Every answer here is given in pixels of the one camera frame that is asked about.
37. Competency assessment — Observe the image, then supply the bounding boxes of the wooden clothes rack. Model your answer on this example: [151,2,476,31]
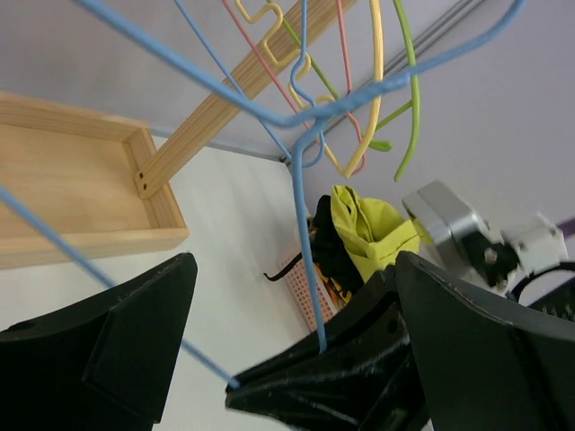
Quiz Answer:
[0,0,360,270]

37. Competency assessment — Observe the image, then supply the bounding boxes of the yellow-green trousers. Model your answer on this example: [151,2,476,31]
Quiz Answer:
[331,185,422,281]

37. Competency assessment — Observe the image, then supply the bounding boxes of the yellow plastic hanger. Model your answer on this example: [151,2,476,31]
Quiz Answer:
[233,0,384,180]

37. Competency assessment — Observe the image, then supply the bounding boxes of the blue wire hanger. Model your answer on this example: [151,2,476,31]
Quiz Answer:
[0,0,529,390]
[163,1,335,163]

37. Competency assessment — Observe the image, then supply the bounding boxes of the orange patterned clothes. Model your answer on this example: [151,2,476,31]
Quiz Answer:
[306,216,356,310]

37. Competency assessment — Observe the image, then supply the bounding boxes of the green plastic hanger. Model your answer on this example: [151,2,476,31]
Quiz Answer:
[264,0,422,183]

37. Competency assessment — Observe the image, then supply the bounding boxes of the pink wire hanger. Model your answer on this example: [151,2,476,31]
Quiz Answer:
[219,0,368,176]

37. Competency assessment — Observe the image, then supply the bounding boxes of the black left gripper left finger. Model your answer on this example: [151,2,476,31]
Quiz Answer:
[1,252,198,430]

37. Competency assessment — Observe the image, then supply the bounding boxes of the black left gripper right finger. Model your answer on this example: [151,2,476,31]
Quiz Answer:
[395,252,574,430]

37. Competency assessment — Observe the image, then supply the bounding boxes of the black clothes pile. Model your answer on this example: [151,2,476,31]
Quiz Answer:
[307,195,364,302]

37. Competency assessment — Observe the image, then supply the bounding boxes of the white laundry basket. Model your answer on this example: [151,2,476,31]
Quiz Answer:
[276,215,342,333]

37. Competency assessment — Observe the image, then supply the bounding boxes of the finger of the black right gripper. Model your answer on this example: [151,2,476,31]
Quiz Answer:
[225,268,429,430]

